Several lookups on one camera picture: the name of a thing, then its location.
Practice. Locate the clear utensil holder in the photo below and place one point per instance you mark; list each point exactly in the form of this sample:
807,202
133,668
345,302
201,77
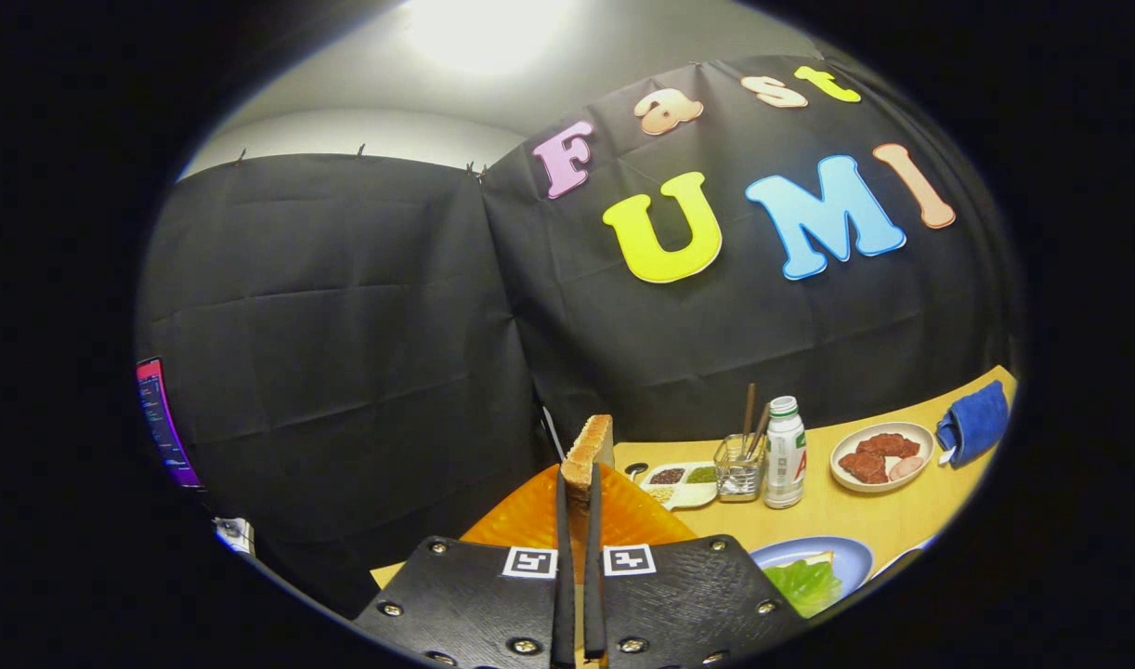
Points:
739,478

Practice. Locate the white square plate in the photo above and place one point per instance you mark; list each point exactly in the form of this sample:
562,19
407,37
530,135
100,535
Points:
902,557

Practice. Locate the green lettuce leaf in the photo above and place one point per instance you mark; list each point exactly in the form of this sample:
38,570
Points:
804,585

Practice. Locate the pale pink ham slice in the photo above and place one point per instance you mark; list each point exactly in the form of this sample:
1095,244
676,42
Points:
906,468

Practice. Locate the small white device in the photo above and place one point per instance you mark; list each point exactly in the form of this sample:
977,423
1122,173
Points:
236,536

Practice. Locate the computer monitor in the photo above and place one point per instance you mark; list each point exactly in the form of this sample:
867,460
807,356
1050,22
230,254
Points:
163,423

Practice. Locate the blue round plate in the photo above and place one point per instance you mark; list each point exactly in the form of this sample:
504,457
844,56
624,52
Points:
851,557

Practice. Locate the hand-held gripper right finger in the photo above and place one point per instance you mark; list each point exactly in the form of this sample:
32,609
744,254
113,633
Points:
593,595

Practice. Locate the white drink bottle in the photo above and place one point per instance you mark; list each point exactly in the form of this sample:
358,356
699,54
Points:
785,460

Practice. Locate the black backdrop cloth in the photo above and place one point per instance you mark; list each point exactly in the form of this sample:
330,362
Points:
345,325

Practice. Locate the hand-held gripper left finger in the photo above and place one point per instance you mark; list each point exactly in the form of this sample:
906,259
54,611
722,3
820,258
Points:
564,595

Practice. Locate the brown wooden chopstick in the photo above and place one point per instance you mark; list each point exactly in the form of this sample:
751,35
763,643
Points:
763,423
749,413

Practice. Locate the large brown meat piece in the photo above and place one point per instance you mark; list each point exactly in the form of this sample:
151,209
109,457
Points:
888,444

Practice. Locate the white divided condiment dish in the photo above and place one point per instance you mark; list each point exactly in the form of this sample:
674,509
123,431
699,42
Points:
684,492

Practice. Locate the beige round plate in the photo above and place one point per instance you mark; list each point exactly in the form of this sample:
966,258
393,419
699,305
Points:
846,478

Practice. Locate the toasted bread slice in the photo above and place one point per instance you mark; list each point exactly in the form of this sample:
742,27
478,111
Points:
588,455

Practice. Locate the blue folded towel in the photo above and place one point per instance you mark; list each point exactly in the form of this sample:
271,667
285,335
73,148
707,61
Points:
981,423

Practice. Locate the small brown meat piece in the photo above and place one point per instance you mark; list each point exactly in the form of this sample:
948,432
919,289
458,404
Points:
863,466

